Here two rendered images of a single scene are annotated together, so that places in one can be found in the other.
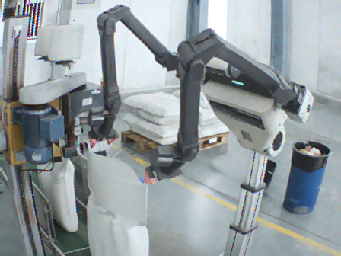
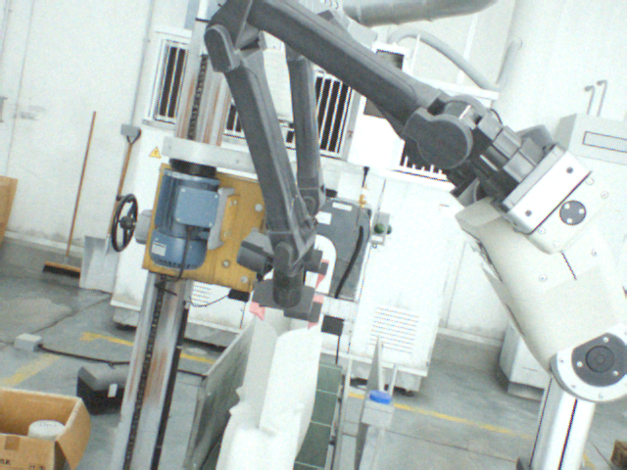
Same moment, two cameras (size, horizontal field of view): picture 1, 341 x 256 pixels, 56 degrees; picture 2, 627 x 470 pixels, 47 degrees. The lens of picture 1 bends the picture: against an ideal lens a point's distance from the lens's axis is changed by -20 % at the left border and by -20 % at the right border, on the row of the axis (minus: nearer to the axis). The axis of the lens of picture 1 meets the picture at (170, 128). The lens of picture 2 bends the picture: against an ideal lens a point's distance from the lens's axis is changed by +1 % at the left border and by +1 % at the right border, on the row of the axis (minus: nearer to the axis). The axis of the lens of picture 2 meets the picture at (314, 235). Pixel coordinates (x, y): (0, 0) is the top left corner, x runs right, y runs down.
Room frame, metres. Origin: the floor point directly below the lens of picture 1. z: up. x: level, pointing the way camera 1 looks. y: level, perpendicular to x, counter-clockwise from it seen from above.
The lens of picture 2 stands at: (0.40, -1.00, 1.43)
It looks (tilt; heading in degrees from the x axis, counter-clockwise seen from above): 6 degrees down; 46
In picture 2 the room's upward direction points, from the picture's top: 12 degrees clockwise
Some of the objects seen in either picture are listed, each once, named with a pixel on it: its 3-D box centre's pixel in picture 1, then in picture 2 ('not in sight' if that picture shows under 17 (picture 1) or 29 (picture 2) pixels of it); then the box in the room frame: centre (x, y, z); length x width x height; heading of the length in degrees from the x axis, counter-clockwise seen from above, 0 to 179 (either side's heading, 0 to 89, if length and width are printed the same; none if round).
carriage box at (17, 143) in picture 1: (27, 124); (213, 224); (1.66, 0.73, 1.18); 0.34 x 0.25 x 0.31; 132
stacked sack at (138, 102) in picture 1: (151, 100); not in sight; (4.95, 0.27, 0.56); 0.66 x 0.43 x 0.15; 129
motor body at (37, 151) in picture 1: (36, 134); (183, 219); (1.46, 0.59, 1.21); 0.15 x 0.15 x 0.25
